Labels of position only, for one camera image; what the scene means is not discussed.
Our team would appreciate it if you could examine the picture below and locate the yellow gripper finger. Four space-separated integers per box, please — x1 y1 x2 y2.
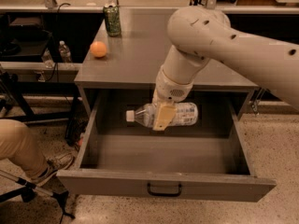
153 102 177 131

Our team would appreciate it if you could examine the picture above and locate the clear blue-label plastic bottle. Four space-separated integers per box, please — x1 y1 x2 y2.
126 103 198 128

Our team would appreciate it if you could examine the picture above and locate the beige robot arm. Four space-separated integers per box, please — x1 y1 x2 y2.
152 7 299 131

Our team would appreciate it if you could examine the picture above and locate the open grey top drawer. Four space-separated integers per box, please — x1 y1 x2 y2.
58 90 276 202

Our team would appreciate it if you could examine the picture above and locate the small water bottle on shelf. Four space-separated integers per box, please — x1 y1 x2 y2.
59 40 73 65

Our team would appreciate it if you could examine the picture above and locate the grey cabinet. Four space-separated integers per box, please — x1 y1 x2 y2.
74 7 261 120

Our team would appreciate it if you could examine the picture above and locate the orange ball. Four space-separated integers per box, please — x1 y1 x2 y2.
90 41 107 58

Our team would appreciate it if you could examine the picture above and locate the green drink can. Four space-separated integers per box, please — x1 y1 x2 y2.
103 3 121 36

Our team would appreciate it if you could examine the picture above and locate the grey sneaker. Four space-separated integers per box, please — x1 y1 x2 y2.
31 153 75 187

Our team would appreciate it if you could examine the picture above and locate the person's leg in khaki trousers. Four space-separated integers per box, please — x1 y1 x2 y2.
0 119 48 179

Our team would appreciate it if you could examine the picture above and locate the dark side table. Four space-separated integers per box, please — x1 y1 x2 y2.
0 14 52 63

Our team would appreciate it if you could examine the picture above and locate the black tripod stand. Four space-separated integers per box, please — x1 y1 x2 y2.
0 170 75 224

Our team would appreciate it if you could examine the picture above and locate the black drawer handle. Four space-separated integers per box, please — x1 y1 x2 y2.
147 183 182 198

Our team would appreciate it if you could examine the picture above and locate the black cable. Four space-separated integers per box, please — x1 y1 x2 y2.
36 2 71 83

